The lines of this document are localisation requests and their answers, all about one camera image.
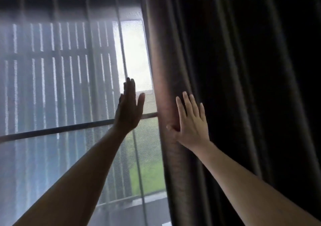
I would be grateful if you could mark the dark vertical balcony slats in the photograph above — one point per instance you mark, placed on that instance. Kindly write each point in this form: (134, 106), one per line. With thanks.
(62, 82)

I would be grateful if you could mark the brown curtain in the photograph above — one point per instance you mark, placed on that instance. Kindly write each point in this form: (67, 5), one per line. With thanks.
(250, 57)

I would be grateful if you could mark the person's right hand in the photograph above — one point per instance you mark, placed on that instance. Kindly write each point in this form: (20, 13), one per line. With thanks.
(193, 128)

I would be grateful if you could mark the person's right forearm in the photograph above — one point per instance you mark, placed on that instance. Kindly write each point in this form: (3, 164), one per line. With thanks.
(250, 193)

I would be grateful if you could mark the person's left hand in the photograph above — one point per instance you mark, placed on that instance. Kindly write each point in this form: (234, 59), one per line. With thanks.
(129, 112)

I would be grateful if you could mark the white window security grille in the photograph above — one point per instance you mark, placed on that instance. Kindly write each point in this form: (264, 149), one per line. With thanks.
(75, 127)

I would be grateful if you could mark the person's left forearm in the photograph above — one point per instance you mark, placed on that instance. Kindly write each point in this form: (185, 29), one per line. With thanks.
(70, 188)

